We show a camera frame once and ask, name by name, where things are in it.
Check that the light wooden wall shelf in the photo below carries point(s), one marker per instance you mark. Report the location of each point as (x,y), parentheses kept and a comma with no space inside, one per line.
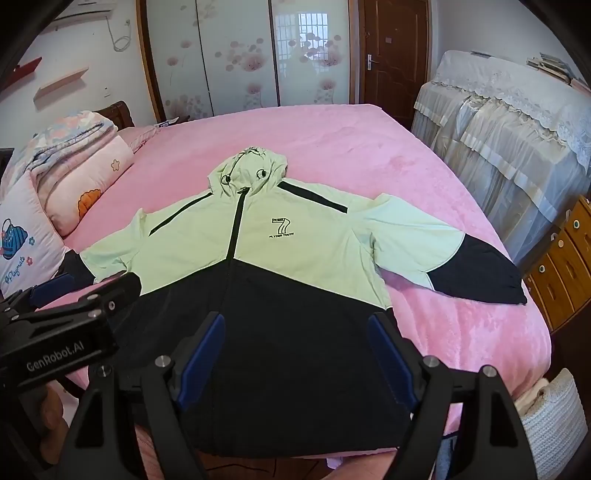
(60,82)

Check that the wooden drawer cabinet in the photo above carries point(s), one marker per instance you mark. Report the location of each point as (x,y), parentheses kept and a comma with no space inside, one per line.
(568,277)

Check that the lace-covered furniture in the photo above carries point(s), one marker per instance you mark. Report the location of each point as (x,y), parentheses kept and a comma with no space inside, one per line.
(508,138)

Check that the dark wooden headboard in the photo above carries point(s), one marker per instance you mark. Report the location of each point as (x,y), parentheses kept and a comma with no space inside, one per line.
(117,115)

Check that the folded floral quilt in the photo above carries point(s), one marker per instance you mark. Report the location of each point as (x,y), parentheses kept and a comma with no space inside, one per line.
(64,134)

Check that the floral sliding-door wardrobe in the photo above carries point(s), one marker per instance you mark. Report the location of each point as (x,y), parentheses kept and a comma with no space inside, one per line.
(231,55)

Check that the white woven basket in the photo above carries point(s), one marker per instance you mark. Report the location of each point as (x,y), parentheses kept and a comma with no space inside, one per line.
(554,415)

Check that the white air conditioner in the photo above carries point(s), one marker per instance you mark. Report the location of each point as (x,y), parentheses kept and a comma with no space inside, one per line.
(78,9)

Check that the pink pillow with orange print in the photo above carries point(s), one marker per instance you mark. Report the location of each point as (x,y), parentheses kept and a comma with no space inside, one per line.
(92,175)

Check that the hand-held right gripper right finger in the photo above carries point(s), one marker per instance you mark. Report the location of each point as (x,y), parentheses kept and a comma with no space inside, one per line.
(392,355)

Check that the pink bed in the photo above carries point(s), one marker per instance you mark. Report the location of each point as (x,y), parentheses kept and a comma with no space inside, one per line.
(369,152)

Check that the red wall shelf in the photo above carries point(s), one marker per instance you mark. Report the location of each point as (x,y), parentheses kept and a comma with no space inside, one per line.
(23,70)

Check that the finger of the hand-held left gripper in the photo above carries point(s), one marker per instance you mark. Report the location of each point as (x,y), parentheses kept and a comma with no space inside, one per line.
(115,288)
(51,287)

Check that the white cushion with blue print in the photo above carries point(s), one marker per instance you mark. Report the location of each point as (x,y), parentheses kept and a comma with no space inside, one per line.
(23,221)

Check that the brown wooden door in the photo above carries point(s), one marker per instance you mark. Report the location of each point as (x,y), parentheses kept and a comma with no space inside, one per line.
(397,41)

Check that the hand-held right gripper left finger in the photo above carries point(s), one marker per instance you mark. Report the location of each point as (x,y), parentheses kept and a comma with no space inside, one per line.
(203,360)

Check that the stack of books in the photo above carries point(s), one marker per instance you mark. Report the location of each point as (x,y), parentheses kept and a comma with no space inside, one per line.
(549,64)

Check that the flat pink pillow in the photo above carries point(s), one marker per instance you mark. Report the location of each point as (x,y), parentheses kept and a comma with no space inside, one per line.
(138,136)

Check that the green and black hooded jacket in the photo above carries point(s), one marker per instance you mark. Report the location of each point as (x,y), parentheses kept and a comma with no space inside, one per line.
(277,240)

